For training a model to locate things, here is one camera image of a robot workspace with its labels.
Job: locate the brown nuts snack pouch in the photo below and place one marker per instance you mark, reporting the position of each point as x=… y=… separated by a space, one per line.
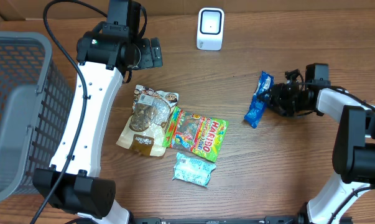
x=145 y=129

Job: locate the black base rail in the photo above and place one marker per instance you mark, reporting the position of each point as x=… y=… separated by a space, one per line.
x=237 y=220

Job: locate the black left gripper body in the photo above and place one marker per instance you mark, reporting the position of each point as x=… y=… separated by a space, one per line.
x=150 y=56

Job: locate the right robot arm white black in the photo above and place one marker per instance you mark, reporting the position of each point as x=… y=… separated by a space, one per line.
x=353 y=157

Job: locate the white barcode scanner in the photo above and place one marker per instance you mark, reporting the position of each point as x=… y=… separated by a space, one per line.
x=210 y=27

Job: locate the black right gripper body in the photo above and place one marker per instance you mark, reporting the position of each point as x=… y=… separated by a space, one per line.
x=288 y=102

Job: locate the teal snack packet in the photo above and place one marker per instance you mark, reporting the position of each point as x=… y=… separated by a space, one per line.
x=193 y=170

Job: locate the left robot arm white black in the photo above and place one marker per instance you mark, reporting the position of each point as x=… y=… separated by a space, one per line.
x=106 y=58

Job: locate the blue Oreo cookie pack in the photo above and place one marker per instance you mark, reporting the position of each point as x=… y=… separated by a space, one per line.
x=257 y=106

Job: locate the green Haribo gummy bag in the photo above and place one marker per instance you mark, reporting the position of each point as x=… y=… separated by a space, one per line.
x=200 y=135

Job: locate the grey plastic mesh basket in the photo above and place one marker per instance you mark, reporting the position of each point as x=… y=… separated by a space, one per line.
x=35 y=101

